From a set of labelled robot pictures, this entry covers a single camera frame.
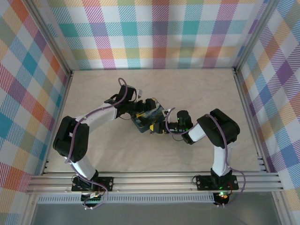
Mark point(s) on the starry night painted tin box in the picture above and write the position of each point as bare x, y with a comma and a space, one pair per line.
155, 114

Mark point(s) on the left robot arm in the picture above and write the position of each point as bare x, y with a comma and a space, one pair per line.
100, 117

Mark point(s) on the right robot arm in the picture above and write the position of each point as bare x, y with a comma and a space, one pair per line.
219, 161

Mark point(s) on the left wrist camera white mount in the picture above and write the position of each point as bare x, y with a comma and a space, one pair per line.
140, 93

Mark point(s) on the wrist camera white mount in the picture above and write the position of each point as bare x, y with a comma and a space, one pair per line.
167, 110
140, 93

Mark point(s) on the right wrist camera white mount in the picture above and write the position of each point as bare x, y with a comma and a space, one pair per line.
167, 110

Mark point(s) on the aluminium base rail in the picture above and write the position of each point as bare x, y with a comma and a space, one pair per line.
152, 182

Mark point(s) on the aluminium side rail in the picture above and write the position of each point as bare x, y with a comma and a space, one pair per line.
248, 112
61, 110

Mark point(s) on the aluminium frame post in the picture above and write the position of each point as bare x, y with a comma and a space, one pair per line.
255, 35
50, 37

